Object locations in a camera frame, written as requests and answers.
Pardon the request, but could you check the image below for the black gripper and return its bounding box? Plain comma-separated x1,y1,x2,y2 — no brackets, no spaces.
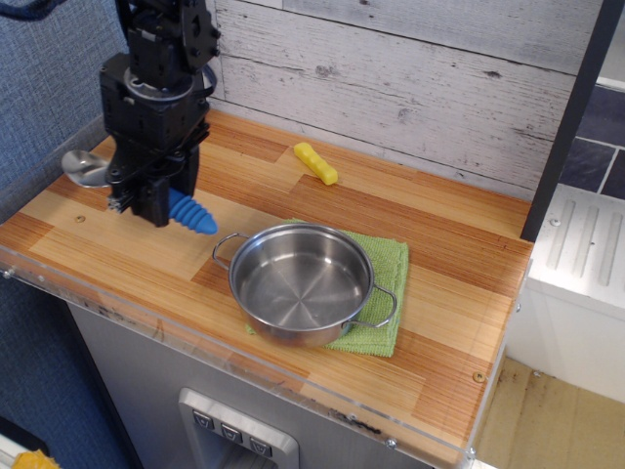
100,52,209,228

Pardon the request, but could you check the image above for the blue handled metal spoon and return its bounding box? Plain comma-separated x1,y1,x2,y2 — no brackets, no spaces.
61,149,218,235

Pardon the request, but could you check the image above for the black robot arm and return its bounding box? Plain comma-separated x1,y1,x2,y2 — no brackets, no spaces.
100,1,220,235

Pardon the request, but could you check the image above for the stainless steel pot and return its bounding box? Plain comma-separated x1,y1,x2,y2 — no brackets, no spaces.
212,223,398,348

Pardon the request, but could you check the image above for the yellow plastic corn piece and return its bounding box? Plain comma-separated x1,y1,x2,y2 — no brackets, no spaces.
293,143,339,186

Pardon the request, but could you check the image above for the silver toy fridge cabinet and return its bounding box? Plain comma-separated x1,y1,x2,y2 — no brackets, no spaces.
69,305,474,468

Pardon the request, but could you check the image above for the clear acrylic table guard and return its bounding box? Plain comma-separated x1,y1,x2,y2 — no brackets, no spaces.
1,233,532,468

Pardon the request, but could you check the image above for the green microfiber cloth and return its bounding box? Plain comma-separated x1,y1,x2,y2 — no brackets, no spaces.
229,221,408,358

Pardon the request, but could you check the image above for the yellow black object corner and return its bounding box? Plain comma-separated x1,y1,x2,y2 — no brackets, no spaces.
11,450,61,469

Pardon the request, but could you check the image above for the white toy sink unit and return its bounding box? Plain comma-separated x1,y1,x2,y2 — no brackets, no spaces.
506,185,624,401

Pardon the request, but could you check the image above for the black vertical post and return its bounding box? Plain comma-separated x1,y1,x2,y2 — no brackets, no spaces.
521,0,624,242

